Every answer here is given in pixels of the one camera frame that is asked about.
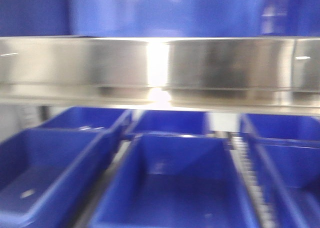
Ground blue rear centre bin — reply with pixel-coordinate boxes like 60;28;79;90
125;110;210;137

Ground blue rear left bin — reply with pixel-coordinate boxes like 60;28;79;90
39;106;132;131

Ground roller conveyor track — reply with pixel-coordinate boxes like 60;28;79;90
226;131;277;228

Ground large blue upper bin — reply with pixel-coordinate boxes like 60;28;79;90
69;0;263;38

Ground blue rear right bin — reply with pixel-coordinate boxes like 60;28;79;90
239;113;320;143

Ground stainless steel shelf rail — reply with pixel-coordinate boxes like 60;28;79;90
0;36;320;116

